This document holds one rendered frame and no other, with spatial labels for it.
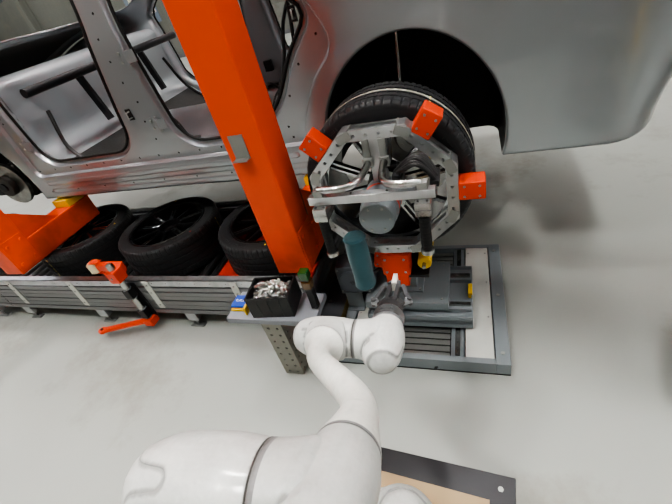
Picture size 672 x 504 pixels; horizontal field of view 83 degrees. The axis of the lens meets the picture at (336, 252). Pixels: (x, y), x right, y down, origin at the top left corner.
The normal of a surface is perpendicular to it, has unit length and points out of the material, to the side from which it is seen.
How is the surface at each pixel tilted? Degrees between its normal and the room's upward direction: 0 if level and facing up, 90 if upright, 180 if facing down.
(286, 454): 30
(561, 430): 0
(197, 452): 14
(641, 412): 0
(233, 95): 90
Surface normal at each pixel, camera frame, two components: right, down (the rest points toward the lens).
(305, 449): 0.05, -0.99
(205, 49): -0.25, 0.64
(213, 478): -0.23, -0.66
